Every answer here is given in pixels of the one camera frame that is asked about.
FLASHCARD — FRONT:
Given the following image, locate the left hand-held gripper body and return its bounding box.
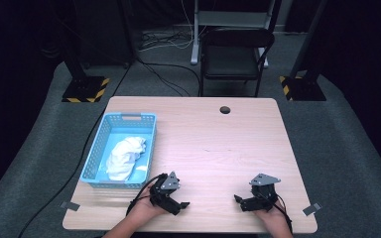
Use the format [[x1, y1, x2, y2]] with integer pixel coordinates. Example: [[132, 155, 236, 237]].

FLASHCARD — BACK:
[[149, 171, 182, 215]]

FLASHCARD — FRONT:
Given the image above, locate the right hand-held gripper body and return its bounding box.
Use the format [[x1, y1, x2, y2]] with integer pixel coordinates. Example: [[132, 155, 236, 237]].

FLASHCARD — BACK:
[[243, 173, 282, 212]]

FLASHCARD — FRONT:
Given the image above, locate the white cloth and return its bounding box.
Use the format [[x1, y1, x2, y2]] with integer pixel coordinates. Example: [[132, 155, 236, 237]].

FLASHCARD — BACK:
[[105, 136, 148, 182]]

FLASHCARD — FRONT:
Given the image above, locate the blue plastic basket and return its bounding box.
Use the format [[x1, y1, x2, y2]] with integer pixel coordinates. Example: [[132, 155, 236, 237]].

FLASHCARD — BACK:
[[79, 111, 158, 189]]

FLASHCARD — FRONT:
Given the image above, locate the person's right hand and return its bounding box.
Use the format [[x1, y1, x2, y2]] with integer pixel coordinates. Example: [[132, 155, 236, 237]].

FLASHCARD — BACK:
[[252, 200, 288, 230]]

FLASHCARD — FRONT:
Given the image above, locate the person's left hand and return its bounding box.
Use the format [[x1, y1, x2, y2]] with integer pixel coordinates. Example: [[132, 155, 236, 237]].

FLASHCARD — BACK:
[[129, 184, 169, 226]]

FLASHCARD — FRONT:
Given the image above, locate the grey tape strip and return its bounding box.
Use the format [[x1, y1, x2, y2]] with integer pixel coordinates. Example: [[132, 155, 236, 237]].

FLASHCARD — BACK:
[[302, 202, 323, 217], [59, 200, 81, 212]]

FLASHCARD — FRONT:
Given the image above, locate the black stand with striped base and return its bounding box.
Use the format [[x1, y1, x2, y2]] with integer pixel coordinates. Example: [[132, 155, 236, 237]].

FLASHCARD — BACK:
[[279, 0, 329, 102], [61, 0, 111, 104]]

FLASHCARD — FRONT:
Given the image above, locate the black folding chair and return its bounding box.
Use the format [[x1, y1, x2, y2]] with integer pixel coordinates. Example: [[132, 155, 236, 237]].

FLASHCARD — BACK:
[[198, 27, 276, 98]]

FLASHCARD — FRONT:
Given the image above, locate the black cabinet on casters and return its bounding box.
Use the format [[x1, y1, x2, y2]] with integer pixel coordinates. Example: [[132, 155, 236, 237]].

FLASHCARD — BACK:
[[72, 0, 137, 69]]

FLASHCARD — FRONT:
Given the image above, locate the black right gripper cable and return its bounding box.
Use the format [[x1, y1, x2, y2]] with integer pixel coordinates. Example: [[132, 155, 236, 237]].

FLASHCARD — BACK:
[[272, 193, 294, 233]]

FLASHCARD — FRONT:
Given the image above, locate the long black floor cable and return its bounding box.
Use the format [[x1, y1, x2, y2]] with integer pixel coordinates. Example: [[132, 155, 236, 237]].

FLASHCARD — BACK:
[[17, 62, 134, 238]]

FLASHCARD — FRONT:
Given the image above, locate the black looped floor cable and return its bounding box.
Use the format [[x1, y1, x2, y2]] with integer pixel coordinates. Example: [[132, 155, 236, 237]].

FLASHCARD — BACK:
[[135, 58, 202, 97]]

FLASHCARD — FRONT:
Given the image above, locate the tangled cable bundle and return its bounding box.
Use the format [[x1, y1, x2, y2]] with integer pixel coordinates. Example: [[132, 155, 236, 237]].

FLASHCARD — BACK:
[[138, 29, 196, 53]]

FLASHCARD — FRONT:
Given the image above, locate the white metal stand frame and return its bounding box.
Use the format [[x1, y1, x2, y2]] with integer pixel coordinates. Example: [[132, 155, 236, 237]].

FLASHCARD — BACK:
[[190, 0, 278, 69]]

